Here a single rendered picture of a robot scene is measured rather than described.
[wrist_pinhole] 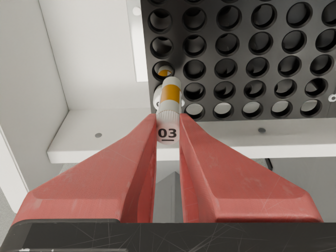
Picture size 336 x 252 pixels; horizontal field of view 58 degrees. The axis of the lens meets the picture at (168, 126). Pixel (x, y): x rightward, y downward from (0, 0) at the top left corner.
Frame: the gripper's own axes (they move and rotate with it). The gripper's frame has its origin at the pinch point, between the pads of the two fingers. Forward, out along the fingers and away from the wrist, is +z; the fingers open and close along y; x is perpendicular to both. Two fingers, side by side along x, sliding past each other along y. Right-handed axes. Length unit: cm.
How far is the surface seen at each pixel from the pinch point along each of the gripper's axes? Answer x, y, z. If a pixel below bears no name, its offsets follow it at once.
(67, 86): 4.5, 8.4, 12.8
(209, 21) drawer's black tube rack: -2.8, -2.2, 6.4
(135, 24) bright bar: -1.0, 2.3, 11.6
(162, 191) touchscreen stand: 95, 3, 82
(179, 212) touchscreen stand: 91, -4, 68
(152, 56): -0.8, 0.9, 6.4
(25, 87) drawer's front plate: 1.8, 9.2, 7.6
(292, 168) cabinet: 35, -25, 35
